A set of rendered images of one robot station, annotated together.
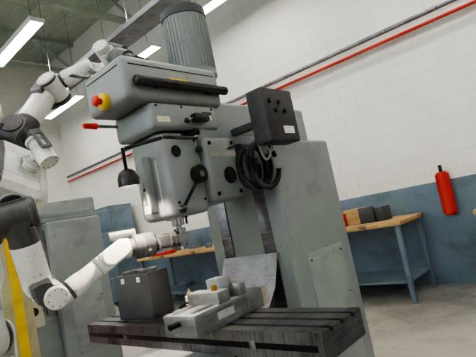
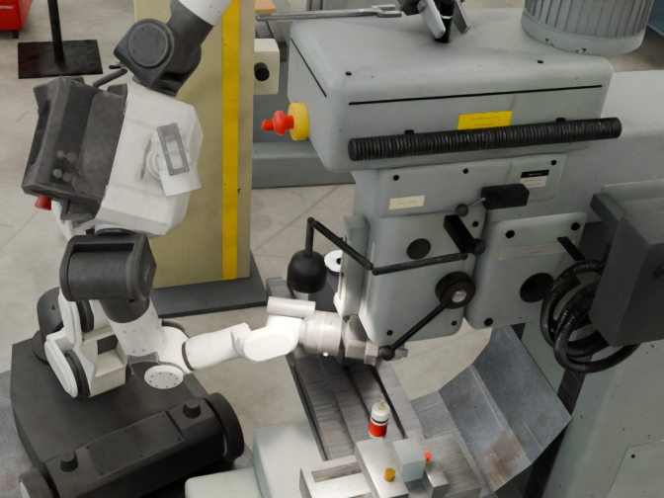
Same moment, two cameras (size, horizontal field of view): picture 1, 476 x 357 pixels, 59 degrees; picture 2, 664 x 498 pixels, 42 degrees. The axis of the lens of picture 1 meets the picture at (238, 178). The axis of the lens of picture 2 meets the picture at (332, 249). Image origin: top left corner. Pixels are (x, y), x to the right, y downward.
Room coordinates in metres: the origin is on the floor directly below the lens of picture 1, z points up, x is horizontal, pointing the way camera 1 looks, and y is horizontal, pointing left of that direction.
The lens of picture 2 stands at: (0.41, -0.25, 2.42)
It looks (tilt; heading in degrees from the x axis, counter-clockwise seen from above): 37 degrees down; 29
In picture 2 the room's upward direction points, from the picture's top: 5 degrees clockwise
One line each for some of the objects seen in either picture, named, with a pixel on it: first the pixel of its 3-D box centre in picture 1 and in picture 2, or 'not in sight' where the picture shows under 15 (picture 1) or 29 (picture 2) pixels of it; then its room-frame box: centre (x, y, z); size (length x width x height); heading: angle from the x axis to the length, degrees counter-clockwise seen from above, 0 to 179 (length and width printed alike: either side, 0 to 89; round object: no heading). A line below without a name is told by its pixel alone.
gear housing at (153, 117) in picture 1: (168, 125); (447, 150); (1.65, 0.23, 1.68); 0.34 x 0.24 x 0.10; 139
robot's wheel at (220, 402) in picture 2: not in sight; (220, 427); (1.74, 0.80, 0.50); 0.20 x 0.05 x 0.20; 67
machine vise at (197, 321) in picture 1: (215, 304); (390, 480); (1.50, 0.17, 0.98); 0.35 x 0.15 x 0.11; 141
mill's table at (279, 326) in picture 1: (197, 328); (374, 452); (1.62, 0.26, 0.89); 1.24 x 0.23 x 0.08; 49
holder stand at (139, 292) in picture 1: (143, 292); (347, 304); (1.88, 0.51, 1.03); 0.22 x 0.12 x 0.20; 56
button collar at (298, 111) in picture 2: (103, 101); (297, 121); (1.45, 0.41, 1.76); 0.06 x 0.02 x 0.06; 49
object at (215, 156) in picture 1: (205, 174); (502, 238); (1.77, 0.13, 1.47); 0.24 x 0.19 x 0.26; 49
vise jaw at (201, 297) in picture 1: (208, 297); (380, 472); (1.48, 0.18, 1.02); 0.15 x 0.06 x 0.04; 51
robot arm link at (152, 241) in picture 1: (158, 243); (349, 337); (1.58, 0.34, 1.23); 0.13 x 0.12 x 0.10; 27
